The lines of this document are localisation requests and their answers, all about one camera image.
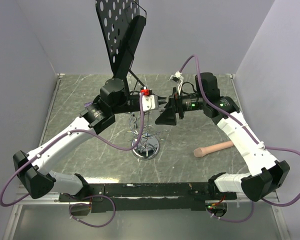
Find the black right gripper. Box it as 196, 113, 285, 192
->
155, 87, 207, 126

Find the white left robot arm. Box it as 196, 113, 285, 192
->
13, 78, 166, 201

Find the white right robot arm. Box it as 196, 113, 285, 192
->
155, 71, 290, 202

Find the chrome wine glass rack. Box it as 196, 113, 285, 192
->
125, 112, 170, 161

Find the purple glitter microphone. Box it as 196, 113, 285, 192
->
84, 101, 93, 107

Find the black music stand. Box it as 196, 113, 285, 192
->
95, 0, 147, 95

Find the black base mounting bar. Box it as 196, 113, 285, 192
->
58, 182, 237, 213

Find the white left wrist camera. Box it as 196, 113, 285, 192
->
140, 86, 159, 112

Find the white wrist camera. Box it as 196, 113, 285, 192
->
169, 71, 184, 84
140, 86, 159, 112

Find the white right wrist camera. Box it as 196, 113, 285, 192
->
169, 71, 184, 84

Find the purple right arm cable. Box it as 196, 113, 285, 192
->
178, 54, 300, 223

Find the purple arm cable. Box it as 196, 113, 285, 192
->
0, 92, 147, 228
178, 54, 300, 223

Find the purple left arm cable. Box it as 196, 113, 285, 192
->
0, 92, 147, 228

